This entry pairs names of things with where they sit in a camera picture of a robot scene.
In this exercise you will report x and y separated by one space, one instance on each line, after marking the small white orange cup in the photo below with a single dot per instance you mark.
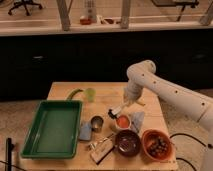
121 122

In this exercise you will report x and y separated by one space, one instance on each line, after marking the black office chair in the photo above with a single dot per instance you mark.
24 3

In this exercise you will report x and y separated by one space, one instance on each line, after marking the orange bowl with nuts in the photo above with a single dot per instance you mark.
156 145

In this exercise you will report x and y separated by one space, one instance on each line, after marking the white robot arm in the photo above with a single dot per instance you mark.
198 106

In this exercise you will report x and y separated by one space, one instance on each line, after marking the green plastic tray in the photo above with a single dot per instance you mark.
53 133

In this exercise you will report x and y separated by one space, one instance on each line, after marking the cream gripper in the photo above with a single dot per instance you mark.
131 96

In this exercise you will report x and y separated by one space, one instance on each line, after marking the metal fork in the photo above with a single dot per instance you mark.
93 145

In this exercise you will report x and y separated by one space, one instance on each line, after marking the black stand post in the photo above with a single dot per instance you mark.
9 149

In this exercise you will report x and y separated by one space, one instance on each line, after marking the small metal cup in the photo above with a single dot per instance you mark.
97 123

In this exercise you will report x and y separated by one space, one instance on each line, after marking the blue sponge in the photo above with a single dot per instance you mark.
85 131

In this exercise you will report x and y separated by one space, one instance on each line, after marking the white handled dish brush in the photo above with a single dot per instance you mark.
113 113

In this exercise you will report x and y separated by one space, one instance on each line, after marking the purple bowl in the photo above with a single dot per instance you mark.
128 143

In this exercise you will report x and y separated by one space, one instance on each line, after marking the red white bottle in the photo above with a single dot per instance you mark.
89 16

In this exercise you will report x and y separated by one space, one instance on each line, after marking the blue triangular cloth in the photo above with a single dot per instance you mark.
136 121

